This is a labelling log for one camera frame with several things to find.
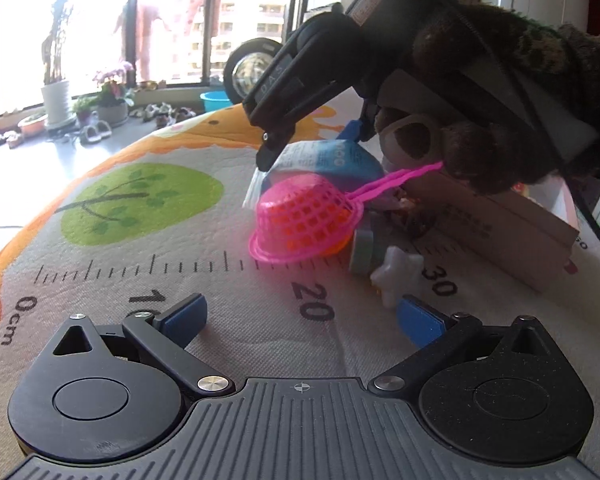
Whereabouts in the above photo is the grey green cylinder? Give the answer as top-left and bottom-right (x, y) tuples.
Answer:
(349, 227), (387, 276)

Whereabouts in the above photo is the pink flower pot plant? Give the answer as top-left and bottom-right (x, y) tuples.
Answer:
(92, 60), (136, 129)

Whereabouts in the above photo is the black window frame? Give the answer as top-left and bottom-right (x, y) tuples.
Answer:
(0, 0), (331, 122)

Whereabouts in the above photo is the beige cardboard box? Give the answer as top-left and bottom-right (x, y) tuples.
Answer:
(380, 155), (581, 294)

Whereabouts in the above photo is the blue and white packet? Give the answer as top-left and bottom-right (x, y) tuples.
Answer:
(242, 140), (386, 208)

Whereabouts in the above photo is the small green pot plant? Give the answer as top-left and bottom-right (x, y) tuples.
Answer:
(72, 95), (99, 126)

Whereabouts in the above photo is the blue plastic basin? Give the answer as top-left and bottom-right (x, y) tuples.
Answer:
(200, 91), (234, 113)

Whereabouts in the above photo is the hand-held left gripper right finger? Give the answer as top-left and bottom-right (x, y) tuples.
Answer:
(371, 296), (553, 396)

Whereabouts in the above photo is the orange plastic toy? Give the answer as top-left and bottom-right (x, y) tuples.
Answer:
(275, 200), (354, 259)

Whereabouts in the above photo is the white pot with tall plant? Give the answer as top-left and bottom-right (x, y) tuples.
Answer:
(39, 0), (81, 127)

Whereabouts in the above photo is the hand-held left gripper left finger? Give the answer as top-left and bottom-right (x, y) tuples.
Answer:
(50, 294), (237, 396)

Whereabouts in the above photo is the white star toy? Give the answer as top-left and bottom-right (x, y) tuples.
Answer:
(370, 246), (426, 311)

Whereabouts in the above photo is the pink plastic mesh basket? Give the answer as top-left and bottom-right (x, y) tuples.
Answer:
(248, 160), (444, 264)

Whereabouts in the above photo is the person's right hand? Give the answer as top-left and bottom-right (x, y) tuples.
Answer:
(375, 4), (600, 197)

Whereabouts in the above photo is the person's right forearm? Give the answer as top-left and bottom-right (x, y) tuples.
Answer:
(520, 7), (600, 188)

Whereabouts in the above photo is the black wheel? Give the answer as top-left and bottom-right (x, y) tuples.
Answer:
(224, 38), (287, 106)

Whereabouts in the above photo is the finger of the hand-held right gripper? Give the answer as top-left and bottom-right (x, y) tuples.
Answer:
(255, 125), (302, 172)
(337, 102), (379, 144)

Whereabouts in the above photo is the pink planter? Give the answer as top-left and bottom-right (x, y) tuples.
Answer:
(19, 113), (49, 139)

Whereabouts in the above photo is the pile of shoes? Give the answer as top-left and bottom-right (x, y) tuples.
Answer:
(129, 102), (199, 129)

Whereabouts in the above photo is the pair of white sandals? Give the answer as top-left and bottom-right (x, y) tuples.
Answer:
(79, 122), (113, 147)

